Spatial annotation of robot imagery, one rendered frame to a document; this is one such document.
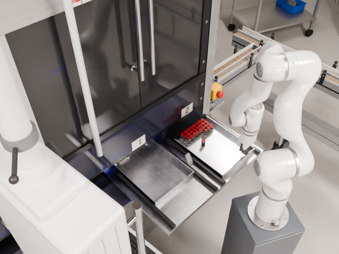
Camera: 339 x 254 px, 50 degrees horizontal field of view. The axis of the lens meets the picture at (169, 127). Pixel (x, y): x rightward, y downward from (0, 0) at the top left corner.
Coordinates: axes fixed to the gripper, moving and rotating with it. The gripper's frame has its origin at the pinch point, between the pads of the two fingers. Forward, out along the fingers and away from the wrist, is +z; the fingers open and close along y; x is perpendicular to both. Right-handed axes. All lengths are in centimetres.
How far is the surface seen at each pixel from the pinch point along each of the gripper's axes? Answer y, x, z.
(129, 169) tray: 49, -35, 4
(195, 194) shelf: 35.8, -1.1, 4.2
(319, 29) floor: -296, -99, 95
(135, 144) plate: 43, -35, -10
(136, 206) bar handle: 82, 16, -56
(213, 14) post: -8, -36, -59
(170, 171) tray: 34.5, -19.5, 4.1
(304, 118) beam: -85, -6, 38
